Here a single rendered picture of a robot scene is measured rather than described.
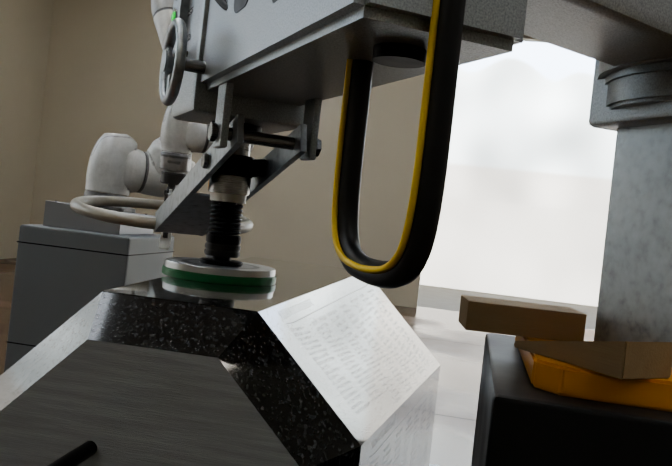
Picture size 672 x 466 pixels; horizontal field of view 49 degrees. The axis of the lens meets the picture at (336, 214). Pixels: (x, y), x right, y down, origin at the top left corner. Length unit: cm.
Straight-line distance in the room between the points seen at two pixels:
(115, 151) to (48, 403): 171
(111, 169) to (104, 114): 674
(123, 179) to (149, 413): 176
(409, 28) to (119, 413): 62
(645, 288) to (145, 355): 76
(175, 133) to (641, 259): 143
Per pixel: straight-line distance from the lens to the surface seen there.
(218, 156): 131
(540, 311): 131
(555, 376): 108
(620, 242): 131
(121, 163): 271
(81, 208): 196
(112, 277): 255
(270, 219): 861
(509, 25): 81
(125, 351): 103
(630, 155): 132
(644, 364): 107
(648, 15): 106
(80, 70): 967
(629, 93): 126
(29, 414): 111
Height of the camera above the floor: 95
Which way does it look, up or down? level
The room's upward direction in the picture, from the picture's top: 6 degrees clockwise
